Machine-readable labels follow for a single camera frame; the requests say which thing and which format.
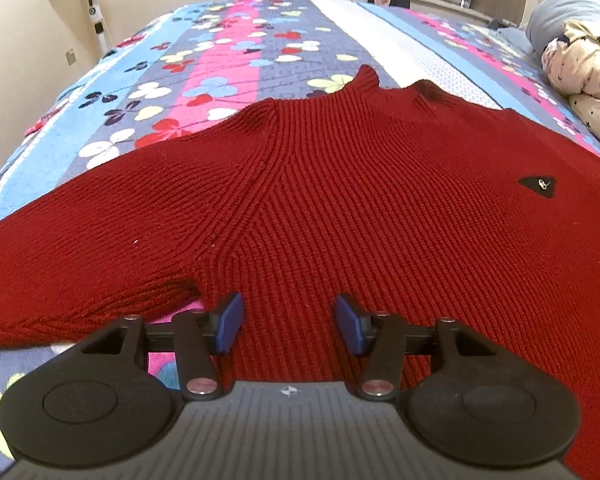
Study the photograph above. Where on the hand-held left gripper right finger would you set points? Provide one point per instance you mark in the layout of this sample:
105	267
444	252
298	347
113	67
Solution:
347	322

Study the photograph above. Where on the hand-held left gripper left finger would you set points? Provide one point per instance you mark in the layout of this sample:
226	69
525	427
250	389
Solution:
231	322

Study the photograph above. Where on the dark red knit sweater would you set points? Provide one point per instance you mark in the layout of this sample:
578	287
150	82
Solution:
330	210

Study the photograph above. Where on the floral striped bed sheet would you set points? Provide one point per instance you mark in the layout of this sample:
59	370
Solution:
220	60

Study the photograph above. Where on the cream star print quilt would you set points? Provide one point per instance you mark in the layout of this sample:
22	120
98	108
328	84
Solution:
585	65

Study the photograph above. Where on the grey blue pillow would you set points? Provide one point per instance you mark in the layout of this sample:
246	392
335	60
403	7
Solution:
565	10

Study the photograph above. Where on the wall socket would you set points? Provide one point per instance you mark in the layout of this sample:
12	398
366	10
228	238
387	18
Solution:
70	57

